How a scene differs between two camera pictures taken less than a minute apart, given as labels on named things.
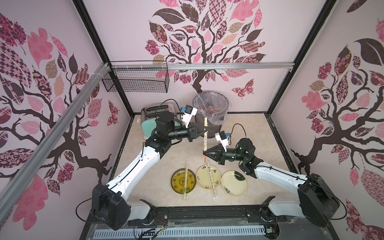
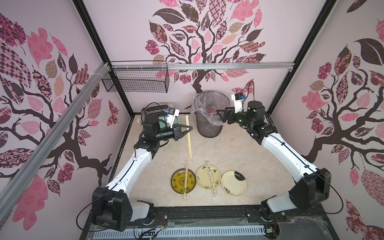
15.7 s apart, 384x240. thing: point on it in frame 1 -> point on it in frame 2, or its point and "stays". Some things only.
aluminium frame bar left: (52, 140) stays
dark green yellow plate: (177, 179) stays
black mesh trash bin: (212, 105) stays
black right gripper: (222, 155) -> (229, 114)
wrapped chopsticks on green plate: (186, 180) stays
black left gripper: (193, 133) -> (177, 131)
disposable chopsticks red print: (205, 135) -> (189, 137)
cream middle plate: (203, 177) stays
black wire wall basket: (137, 76) stays
